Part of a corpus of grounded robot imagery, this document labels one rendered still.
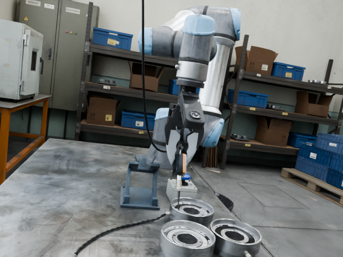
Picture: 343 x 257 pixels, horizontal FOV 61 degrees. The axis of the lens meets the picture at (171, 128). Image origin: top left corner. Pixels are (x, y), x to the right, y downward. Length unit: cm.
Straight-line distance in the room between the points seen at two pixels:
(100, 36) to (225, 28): 308
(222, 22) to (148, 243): 82
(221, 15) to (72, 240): 90
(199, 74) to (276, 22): 472
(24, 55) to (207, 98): 192
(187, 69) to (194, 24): 10
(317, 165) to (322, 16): 261
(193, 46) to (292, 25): 487
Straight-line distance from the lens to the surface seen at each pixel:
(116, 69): 457
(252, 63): 452
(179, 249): 55
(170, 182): 83
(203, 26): 71
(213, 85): 110
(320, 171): 464
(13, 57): 273
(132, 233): 64
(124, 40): 411
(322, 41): 584
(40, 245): 60
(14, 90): 273
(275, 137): 483
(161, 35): 83
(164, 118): 109
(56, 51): 440
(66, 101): 438
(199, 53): 70
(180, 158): 71
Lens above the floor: 111
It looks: 8 degrees down
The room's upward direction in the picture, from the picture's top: 9 degrees clockwise
